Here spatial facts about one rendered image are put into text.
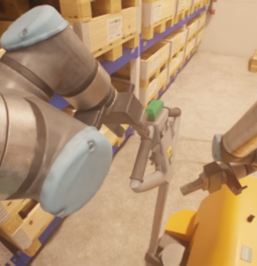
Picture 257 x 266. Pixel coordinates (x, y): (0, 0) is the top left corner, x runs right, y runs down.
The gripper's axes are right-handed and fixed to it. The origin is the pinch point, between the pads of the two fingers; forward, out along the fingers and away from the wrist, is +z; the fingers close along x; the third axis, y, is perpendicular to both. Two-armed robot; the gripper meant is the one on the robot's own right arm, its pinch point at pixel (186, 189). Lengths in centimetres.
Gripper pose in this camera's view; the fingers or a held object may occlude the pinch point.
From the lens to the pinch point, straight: 80.7
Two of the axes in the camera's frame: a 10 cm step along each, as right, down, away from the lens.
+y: -2.7, -6.1, 7.5
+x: -2.7, -6.9, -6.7
